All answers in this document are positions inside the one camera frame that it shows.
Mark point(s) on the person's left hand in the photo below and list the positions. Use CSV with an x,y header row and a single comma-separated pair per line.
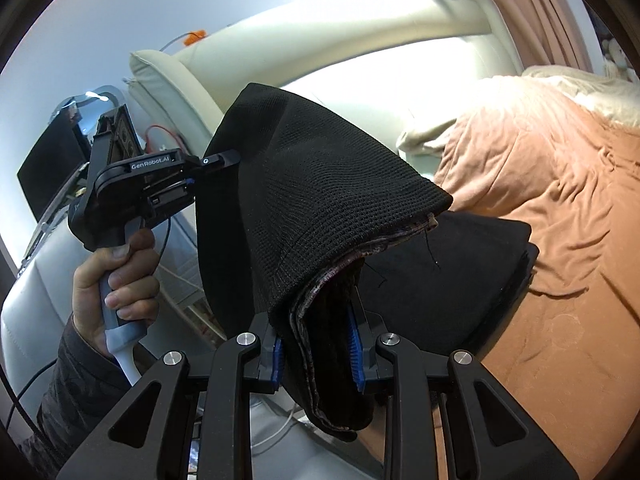
x,y
90,300

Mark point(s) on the brown blanket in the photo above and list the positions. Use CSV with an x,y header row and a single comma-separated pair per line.
x,y
575,210

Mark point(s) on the black pants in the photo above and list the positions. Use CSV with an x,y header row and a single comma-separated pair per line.
x,y
320,185

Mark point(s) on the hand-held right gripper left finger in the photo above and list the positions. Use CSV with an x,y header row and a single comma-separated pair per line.
x,y
277,360

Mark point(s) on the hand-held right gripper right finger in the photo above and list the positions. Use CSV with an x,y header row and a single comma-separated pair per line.
x,y
355,350

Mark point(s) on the cream padded headboard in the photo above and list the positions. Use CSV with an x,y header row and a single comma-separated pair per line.
x,y
350,25

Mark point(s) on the cream duvet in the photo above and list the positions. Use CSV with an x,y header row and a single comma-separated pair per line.
x,y
590,90

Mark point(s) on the pink curtain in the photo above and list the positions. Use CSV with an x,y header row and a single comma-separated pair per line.
x,y
530,10

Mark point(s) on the person's left forearm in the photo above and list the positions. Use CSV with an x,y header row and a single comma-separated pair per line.
x,y
70,395

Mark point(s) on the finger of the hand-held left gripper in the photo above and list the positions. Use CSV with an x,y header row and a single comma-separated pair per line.
x,y
222,160

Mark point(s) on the black monitor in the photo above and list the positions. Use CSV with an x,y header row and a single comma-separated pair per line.
x,y
50,170

